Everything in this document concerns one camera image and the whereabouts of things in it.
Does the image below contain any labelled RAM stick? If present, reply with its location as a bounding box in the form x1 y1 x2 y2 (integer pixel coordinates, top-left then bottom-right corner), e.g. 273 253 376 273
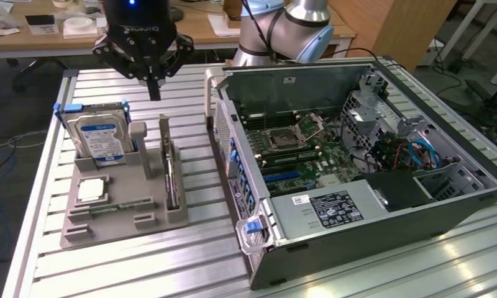
260 151 321 165

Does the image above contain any graphics card with metal bracket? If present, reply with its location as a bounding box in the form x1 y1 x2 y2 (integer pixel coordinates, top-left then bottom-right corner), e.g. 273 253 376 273
157 113 182 212

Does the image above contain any black equipment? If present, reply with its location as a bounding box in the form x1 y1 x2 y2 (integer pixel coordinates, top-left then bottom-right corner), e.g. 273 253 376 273
464 79 497 140

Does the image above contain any metal CPU socket cover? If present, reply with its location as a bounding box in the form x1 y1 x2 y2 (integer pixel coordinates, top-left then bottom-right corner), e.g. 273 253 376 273
294 111 329 140

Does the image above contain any blue expansion slot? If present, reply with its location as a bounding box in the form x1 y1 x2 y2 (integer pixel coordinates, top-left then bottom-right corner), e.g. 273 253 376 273
264 171 298 184

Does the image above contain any white paper stack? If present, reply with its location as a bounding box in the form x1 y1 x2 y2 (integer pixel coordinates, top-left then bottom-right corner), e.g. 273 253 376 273
208 14 244 38

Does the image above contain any black chair base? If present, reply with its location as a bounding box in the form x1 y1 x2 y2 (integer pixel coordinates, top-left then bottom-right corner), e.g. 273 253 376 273
8 57 69 93

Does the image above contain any grey latch with blue tab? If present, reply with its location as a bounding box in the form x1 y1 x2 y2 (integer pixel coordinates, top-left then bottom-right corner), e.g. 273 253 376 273
234 217 274 255

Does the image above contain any wooden desk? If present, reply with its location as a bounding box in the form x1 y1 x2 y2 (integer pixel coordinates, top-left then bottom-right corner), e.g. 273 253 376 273
0 0 357 60

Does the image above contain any wooden cabinet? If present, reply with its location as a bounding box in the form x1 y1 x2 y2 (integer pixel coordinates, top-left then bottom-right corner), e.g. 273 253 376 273
326 0 458 73

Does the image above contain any blue wire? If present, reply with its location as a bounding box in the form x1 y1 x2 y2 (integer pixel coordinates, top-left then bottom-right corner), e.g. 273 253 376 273
408 138 441 170

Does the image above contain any flat white box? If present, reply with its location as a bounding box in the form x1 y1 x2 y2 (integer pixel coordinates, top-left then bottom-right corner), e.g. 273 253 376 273
61 24 98 40

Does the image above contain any black and white sign box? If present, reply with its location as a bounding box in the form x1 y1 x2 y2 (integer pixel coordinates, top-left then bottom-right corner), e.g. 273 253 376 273
24 14 61 35

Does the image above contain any CPU socket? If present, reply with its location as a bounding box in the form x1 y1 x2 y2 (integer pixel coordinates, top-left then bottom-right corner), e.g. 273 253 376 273
264 127 306 153

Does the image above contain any black cable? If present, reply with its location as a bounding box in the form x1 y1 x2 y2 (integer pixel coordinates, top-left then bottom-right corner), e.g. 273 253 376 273
314 48 402 69

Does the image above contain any grey printed parts rack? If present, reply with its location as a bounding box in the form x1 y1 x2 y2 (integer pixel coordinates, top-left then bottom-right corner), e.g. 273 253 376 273
60 122 190 250

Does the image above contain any white table frame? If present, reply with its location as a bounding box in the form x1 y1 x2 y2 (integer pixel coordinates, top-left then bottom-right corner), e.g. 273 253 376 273
437 0 497 84

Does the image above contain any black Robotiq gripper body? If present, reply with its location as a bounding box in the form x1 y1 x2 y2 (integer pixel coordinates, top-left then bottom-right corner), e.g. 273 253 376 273
104 0 180 75

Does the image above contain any clear plastic bag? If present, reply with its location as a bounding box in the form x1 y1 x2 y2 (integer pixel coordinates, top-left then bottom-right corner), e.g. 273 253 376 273
0 6 20 30

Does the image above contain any black plastic shroud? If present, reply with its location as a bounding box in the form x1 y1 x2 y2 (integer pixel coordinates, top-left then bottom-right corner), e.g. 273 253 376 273
353 171 437 213

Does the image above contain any grey power supply unit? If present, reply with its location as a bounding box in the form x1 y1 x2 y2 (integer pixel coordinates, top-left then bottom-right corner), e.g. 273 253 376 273
268 179 389 242

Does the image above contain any open black PC case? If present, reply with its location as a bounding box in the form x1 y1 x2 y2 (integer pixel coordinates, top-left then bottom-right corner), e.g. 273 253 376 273
205 55 497 291

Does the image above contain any green motherboard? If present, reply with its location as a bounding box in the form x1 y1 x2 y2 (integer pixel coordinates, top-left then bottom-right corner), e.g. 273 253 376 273
230 101 360 199

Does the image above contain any blue floor cable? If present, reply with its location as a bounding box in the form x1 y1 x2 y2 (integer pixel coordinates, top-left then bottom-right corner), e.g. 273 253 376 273
0 148 17 268

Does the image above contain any red wire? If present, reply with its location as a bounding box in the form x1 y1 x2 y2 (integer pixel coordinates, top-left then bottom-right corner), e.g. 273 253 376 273
390 143 410 170

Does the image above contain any silver CPU chip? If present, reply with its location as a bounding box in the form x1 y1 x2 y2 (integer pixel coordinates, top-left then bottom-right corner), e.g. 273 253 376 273
77 179 108 201

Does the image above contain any perforated metal disk bay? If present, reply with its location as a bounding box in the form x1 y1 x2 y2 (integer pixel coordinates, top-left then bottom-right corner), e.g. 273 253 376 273
340 90 401 156

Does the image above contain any green RAM stick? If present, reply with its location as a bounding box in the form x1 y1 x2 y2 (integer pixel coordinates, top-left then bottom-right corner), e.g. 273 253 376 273
89 200 141 215

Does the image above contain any hard disk in blue carrier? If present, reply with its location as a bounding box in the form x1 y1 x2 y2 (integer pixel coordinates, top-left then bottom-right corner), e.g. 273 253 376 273
53 99 130 165

